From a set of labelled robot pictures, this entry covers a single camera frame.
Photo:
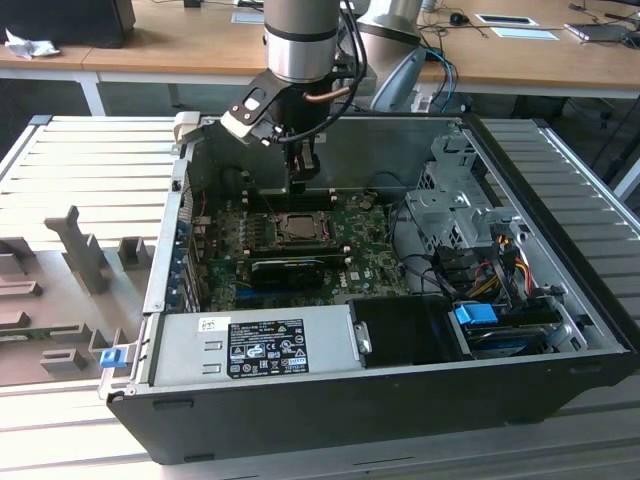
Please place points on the black RAM slot bank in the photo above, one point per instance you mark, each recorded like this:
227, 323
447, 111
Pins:
300, 252
310, 200

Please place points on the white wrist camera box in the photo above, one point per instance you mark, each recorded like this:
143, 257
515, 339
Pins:
235, 122

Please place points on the black graphics card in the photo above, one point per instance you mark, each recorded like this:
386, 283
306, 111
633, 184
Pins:
285, 275

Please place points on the silver CPU plate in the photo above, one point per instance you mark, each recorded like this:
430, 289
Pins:
302, 225

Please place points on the metal drive cage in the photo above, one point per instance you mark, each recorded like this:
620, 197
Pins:
440, 210

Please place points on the grey tablet on desk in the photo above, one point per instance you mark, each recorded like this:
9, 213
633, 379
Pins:
597, 31

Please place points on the black computer mouse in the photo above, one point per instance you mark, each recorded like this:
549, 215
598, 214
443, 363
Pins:
458, 18

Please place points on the pale grey slanted support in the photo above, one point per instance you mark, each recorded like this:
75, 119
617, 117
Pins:
397, 80

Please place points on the CPU socket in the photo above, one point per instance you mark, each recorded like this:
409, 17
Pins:
273, 231

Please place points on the blue case latch clip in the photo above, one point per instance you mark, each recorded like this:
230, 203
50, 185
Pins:
112, 358

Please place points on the crumpled white paper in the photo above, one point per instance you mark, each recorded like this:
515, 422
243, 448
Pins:
30, 46

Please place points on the black box on desk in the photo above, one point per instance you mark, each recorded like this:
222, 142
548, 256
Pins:
65, 22

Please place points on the silver power supply unit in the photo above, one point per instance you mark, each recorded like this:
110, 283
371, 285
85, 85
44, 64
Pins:
185, 350

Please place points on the grey parts rack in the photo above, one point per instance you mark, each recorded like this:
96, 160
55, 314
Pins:
60, 300

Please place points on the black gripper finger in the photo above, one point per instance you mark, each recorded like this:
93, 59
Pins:
302, 165

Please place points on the green motherboard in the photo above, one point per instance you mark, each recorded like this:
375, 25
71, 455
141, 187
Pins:
370, 260

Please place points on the blue disk carrier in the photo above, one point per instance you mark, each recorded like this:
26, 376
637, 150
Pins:
475, 315

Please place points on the wooden desk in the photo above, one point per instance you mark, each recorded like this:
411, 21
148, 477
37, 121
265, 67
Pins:
200, 40

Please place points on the black open PC case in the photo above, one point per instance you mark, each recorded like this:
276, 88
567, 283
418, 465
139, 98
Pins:
300, 425

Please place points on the black plastic shroud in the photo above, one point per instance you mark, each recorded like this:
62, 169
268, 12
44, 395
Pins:
400, 330

